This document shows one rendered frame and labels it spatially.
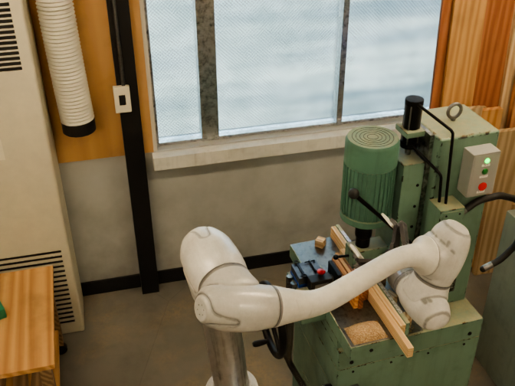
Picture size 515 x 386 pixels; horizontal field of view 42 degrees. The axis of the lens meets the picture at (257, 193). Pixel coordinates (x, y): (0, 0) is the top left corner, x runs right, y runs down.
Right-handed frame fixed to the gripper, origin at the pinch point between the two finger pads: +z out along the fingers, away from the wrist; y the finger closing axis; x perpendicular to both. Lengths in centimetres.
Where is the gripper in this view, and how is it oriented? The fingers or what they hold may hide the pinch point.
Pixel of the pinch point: (369, 233)
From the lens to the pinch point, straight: 210.5
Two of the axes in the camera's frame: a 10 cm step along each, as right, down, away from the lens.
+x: -6.6, -5.0, -5.6
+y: 6.9, -7.0, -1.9
